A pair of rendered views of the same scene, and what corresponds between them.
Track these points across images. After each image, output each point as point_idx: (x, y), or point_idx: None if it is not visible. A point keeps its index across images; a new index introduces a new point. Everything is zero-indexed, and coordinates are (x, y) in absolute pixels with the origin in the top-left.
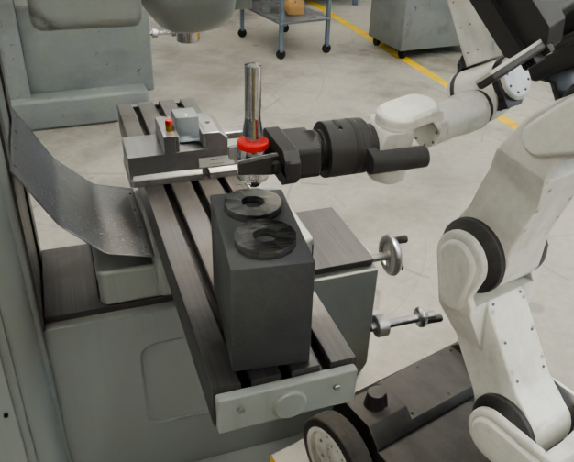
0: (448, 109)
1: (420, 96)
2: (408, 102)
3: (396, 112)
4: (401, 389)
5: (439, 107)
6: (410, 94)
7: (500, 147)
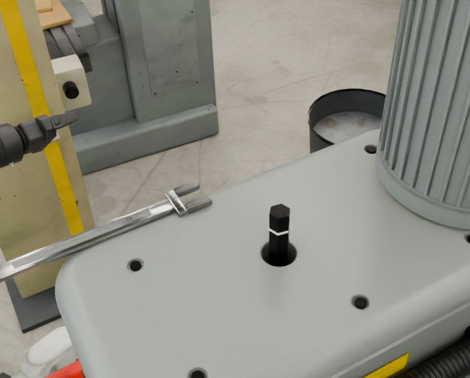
0: (13, 377)
1: (37, 358)
2: (49, 348)
3: (62, 332)
4: None
5: (25, 355)
6: (45, 358)
7: None
